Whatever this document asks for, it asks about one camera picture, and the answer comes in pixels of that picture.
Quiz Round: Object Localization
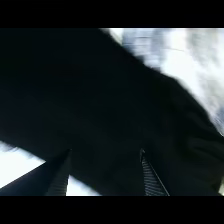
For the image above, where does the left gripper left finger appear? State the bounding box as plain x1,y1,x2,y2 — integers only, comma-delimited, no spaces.
0,148,72,197

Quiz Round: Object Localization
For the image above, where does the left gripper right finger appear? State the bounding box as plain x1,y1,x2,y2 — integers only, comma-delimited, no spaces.
139,148,171,197

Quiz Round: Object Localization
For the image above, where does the black garment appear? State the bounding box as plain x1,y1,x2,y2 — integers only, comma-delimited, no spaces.
0,28,224,197

